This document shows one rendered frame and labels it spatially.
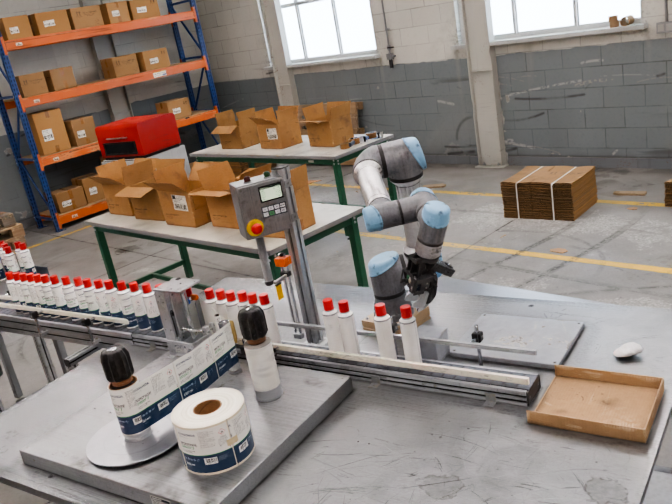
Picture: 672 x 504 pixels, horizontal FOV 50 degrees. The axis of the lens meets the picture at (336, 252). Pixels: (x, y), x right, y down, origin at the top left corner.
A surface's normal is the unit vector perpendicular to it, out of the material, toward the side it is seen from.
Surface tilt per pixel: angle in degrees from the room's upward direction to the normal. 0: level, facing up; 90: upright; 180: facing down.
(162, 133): 90
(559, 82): 90
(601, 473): 0
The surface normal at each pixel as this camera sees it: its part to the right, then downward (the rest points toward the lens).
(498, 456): -0.18, -0.93
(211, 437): 0.24, 0.27
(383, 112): -0.69, 0.35
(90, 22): 0.73, 0.11
